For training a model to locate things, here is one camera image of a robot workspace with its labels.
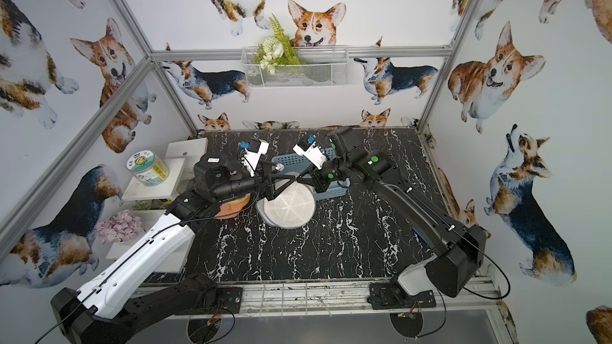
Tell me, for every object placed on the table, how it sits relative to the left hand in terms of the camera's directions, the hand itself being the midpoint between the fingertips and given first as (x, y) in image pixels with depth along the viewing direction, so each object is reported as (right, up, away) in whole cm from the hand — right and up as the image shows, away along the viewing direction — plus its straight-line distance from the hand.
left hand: (286, 166), depth 65 cm
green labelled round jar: (-42, -1, +5) cm, 42 cm away
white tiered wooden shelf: (-47, -13, +14) cm, 51 cm away
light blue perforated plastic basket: (+2, 0, +4) cm, 5 cm away
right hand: (+5, -1, +4) cm, 6 cm away
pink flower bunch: (-44, -16, -2) cm, 47 cm away
